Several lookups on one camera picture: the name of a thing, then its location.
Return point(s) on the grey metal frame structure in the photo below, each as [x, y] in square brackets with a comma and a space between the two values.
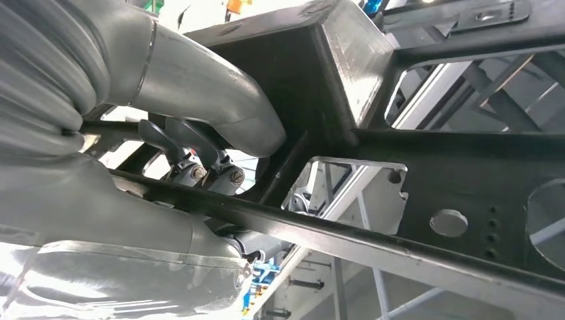
[353, 190]

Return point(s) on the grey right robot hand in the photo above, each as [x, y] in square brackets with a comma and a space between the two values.
[198, 88]

